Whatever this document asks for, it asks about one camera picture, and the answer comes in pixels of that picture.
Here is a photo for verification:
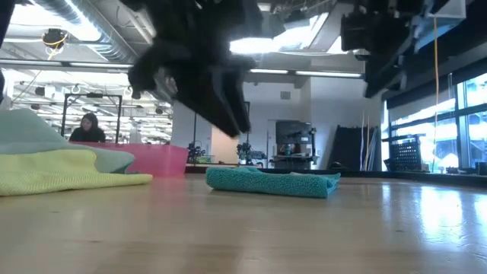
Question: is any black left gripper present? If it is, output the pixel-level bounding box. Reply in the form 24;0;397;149
127;40;256;139

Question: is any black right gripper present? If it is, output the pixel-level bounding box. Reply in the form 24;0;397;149
364;11;418;99

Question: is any teal microfiber towel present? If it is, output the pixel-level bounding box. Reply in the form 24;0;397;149
205;165;342;199

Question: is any yellow microfiber towel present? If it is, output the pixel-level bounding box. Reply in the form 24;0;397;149
0;148;154;198

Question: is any pale green microfiber towel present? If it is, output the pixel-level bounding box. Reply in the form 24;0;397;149
0;108;137;175

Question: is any background wooden table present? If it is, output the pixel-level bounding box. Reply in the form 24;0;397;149
185;162;264;170

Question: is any black equipment cabinet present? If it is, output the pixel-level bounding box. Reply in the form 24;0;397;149
272;120;319;170

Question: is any black standing panel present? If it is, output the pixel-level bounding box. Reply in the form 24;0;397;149
327;125;382;171

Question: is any black plastic crate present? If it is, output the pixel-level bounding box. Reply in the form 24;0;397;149
387;135;427;173

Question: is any pink plastic bin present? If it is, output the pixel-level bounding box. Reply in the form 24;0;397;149
69;142;190;178

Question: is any person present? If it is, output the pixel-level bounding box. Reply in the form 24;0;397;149
68;112;107;144

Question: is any black background rig frame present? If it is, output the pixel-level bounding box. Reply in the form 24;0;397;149
193;100;251;164
60;92;124;144

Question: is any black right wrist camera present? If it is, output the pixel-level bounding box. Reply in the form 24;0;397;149
339;12;382;53

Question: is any yellow hanging cable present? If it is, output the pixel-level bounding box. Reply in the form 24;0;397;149
431;17;441;173

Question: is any black ceiling cable reel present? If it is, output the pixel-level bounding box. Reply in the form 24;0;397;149
41;27;69;49

